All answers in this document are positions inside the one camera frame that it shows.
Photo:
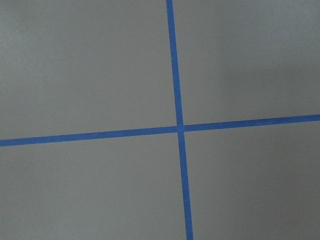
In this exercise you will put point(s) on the blue tape grid lines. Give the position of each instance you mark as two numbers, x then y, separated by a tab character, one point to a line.
179	128

